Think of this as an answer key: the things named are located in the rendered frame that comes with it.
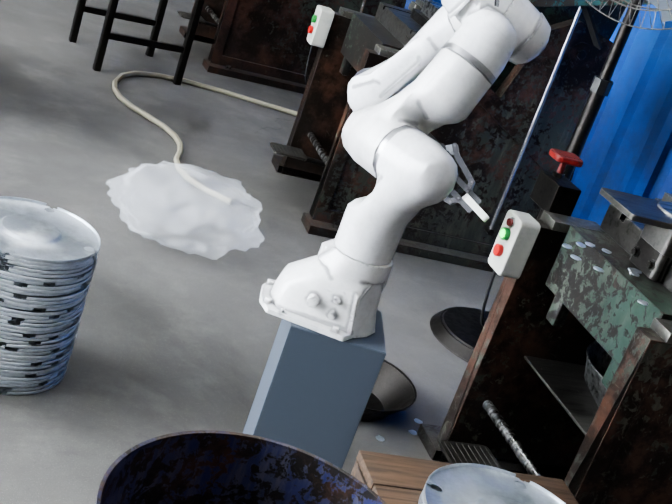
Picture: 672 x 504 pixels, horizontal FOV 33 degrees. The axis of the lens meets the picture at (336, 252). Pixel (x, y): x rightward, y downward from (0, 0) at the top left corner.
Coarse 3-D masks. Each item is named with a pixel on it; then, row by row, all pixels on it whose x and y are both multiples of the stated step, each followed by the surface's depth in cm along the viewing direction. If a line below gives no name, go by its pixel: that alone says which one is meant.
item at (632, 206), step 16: (608, 192) 225; (624, 192) 229; (624, 208) 218; (640, 208) 221; (656, 208) 226; (656, 224) 217; (640, 240) 231; (656, 240) 227; (640, 256) 230; (656, 256) 226; (656, 272) 226
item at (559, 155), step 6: (552, 150) 252; (558, 150) 253; (552, 156) 252; (558, 156) 250; (564, 156) 250; (570, 156) 251; (576, 156) 254; (564, 162) 250; (570, 162) 250; (576, 162) 251; (582, 162) 251; (558, 168) 253; (564, 168) 253
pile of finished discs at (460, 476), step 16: (464, 464) 191; (480, 464) 192; (432, 480) 184; (448, 480) 185; (464, 480) 187; (480, 480) 189; (496, 480) 190; (512, 480) 192; (432, 496) 179; (448, 496) 181; (464, 496) 182; (480, 496) 184; (496, 496) 184; (512, 496) 187; (528, 496) 189; (544, 496) 191
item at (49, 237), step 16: (0, 208) 240; (16, 208) 242; (32, 208) 245; (0, 224) 232; (16, 224) 234; (32, 224) 236; (48, 224) 239; (64, 224) 243; (80, 224) 245; (0, 240) 226; (16, 240) 229; (32, 240) 230; (48, 240) 232; (64, 240) 236; (80, 240) 238; (96, 240) 241; (16, 256) 222; (32, 256) 224; (48, 256) 227; (64, 256) 229; (80, 256) 231
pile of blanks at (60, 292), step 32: (0, 256) 224; (96, 256) 237; (0, 288) 224; (32, 288) 225; (64, 288) 229; (0, 320) 227; (32, 320) 229; (64, 320) 236; (0, 352) 230; (32, 352) 234; (64, 352) 241; (0, 384) 233; (32, 384) 237
